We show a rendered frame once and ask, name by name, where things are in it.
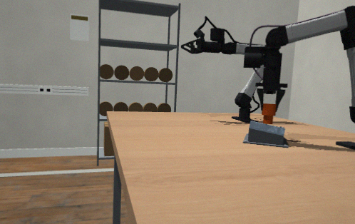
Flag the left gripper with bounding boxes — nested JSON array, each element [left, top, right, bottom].
[[256, 68, 288, 112]]

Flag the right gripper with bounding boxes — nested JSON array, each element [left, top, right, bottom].
[[181, 30, 212, 54]]

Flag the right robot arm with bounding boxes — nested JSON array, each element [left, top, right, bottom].
[[193, 28, 264, 123]]

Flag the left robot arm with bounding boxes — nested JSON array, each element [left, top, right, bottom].
[[244, 6, 355, 123]]

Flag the light blue flat plate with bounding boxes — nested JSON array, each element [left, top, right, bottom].
[[249, 121, 285, 136]]

